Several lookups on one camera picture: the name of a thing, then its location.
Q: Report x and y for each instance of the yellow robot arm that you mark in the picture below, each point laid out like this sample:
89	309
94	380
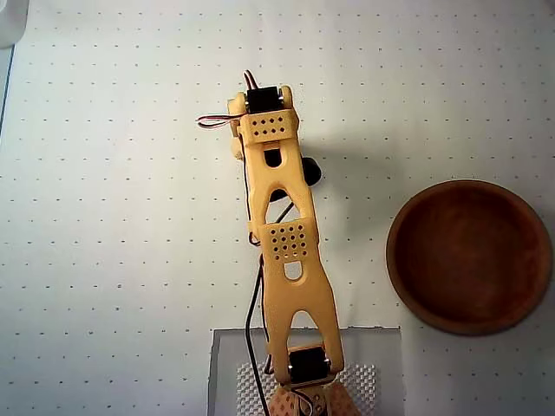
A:
295	299

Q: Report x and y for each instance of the perforated robot base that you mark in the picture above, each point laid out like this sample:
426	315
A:
342	403

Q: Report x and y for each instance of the brown wooden bowl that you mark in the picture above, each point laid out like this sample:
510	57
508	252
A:
468	260

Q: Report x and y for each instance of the white dotted paper sheet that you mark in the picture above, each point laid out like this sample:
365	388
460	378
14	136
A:
130	216

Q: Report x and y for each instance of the white container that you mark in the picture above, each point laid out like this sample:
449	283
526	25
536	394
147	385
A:
8	21

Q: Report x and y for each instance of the white mesh grip mat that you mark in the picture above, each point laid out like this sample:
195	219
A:
362	381

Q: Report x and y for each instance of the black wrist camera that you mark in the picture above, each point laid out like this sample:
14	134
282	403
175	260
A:
313	171

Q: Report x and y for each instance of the grey metal base plate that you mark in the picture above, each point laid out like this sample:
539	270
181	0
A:
381	346

